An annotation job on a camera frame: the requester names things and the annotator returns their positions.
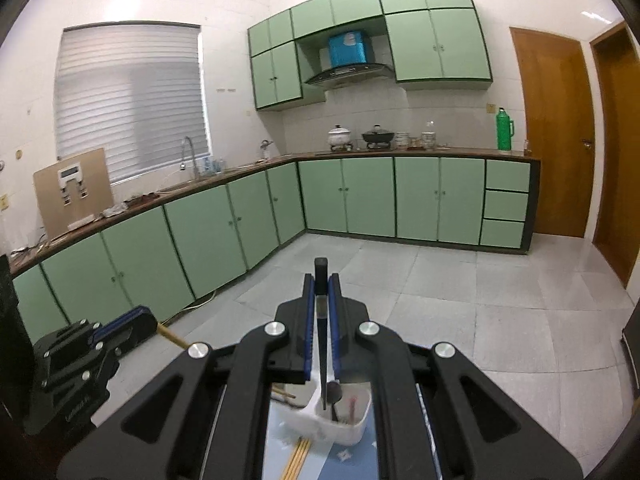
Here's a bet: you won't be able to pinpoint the black wok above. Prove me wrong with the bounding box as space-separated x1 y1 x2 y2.
361 125 397 150

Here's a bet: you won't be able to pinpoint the green base cabinets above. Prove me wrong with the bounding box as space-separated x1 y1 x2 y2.
10 156 542 333

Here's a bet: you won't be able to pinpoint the blue box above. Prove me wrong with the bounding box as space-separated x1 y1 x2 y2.
327 31 373 68

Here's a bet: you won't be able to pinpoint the green thermos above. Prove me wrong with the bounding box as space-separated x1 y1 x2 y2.
495 107 515 152

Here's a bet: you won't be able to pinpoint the black glass cabinet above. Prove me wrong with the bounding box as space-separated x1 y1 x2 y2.
620 305 640 391

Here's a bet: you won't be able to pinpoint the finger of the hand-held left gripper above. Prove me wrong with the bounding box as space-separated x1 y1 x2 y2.
100 312 158 358
90 305 151 343

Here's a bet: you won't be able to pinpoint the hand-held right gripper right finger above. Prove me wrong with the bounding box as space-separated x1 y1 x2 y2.
327 272 585 480

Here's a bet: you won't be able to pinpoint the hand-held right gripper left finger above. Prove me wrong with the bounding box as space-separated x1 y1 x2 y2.
59 274 317 480

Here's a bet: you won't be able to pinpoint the black range hood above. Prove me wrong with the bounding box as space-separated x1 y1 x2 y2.
305 62 395 86

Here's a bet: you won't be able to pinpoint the black handled utensil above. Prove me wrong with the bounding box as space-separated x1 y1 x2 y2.
314 257 344 409

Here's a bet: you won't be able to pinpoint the cardboard box with white device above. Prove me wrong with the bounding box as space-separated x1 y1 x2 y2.
33 148 114 238

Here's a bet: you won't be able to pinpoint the green wall cabinets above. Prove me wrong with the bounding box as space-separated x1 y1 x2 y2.
247 0 495 112

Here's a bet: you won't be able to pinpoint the wooden chopstick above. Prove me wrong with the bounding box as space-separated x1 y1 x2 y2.
286 439 308 480
155 322 192 351
279 439 303 480
292 439 314 480

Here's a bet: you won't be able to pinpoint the white cooking pot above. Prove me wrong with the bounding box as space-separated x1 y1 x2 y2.
327 124 353 152

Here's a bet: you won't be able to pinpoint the floor cable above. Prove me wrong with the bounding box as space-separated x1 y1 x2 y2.
155 290 218 326

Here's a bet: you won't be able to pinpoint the metal faucet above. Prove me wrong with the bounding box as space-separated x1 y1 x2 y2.
180 136 201 181

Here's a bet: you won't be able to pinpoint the white window blind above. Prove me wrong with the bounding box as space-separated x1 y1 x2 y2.
54 22 211 186

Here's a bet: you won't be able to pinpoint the white plastic utensil holder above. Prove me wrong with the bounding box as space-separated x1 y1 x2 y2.
272 382 373 446

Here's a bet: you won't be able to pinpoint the wooden door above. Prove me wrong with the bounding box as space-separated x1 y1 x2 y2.
590 21 640 288
509 26 597 239

